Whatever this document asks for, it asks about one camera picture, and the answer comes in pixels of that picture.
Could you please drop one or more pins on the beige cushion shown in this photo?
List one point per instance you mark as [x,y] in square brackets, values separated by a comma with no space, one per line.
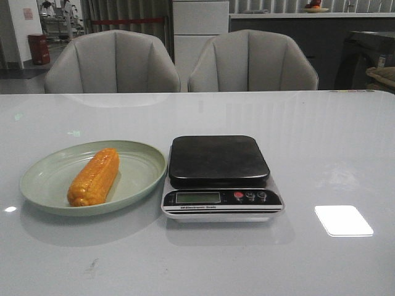
[381,79]

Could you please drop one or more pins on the dark side table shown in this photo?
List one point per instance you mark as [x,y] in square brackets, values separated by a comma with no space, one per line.
[363,50]

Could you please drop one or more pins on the fruit bowl on counter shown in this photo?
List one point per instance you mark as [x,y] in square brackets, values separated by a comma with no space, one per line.
[315,6]

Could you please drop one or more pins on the pink wall notice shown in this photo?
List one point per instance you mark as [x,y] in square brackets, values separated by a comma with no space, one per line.
[28,13]

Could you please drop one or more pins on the black silver kitchen scale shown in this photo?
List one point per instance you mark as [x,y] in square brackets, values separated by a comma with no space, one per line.
[222,178]

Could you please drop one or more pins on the left grey upholstered chair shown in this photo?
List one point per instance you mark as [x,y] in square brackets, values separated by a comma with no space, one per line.
[115,61]

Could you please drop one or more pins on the red trash bin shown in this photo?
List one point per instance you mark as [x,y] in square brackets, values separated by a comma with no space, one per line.
[39,49]

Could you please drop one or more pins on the grey upholstered chair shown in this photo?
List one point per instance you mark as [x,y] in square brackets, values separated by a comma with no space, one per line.
[115,61]
[252,60]

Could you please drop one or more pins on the pale green round plate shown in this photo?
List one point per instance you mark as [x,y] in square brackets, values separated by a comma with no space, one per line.
[45,184]

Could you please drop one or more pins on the dark grey counter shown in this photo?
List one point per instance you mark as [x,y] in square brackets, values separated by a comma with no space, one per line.
[320,35]

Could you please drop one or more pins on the white drawer cabinet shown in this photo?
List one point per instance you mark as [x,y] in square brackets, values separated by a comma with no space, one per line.
[194,22]

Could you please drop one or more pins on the orange corn cob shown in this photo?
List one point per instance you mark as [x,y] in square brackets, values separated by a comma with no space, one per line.
[93,183]

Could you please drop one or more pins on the right grey upholstered chair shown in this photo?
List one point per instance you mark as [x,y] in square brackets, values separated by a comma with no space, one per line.
[252,60]

